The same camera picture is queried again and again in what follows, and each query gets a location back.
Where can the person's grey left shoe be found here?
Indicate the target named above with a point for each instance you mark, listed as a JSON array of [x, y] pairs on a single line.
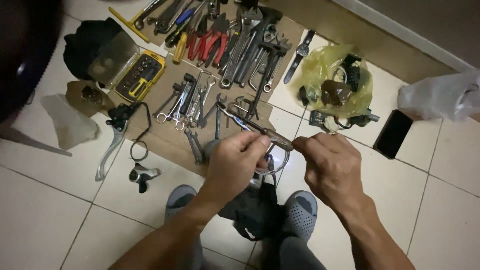
[[179, 200]]

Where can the person's left hand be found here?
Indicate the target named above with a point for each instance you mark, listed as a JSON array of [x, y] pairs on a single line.
[[228, 165]]

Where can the black phone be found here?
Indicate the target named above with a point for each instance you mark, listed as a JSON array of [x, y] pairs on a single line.
[[393, 134]]

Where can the person's right hand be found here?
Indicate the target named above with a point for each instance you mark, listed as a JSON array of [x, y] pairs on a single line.
[[333, 168]]

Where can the brown plastic piece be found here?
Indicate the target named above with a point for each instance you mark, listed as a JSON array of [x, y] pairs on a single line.
[[88, 97]]

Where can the brown cardboard sheet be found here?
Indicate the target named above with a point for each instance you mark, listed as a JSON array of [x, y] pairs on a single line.
[[165, 131]]

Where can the person's grey shoe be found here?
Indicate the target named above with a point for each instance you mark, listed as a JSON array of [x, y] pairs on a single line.
[[179, 200], [302, 215]]

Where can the heap of large metal tools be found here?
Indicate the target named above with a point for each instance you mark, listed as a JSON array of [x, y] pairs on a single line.
[[243, 48]]

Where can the blue white toothbrush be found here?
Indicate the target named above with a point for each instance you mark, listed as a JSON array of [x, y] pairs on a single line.
[[234, 119]]

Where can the yellow plastic bag of parts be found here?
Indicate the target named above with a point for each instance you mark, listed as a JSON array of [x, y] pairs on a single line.
[[333, 86]]

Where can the row of small wrenches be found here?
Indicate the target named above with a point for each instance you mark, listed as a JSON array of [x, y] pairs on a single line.
[[198, 105]]

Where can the yellow socket bit set case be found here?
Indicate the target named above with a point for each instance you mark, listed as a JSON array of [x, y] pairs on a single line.
[[140, 77]]

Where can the silver scissors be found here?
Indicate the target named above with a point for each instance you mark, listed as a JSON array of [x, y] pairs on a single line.
[[176, 110]]

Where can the person's grey right shoe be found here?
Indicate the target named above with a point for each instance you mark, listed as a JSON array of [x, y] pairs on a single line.
[[302, 215]]

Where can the black bicycle tyre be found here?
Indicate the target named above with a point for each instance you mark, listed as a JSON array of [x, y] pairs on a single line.
[[26, 52]]

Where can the white plastic bag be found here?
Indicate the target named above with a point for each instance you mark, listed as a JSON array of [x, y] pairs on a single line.
[[438, 95]]

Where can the black fabric pouch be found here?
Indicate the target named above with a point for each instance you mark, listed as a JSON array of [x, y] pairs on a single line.
[[255, 212]]

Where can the clear plastic wrap piece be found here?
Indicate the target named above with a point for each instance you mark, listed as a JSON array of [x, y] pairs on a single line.
[[69, 122]]

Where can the black cloth bag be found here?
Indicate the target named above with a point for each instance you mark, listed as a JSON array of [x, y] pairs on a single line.
[[84, 45]]

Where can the person's grey trousers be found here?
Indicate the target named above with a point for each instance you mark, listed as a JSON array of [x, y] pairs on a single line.
[[296, 255]]

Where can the silver bicycle brake lever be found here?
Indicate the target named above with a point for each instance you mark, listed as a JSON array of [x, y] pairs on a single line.
[[112, 142]]

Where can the silver black gear shifter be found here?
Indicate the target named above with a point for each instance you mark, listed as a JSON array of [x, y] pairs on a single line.
[[141, 175]]

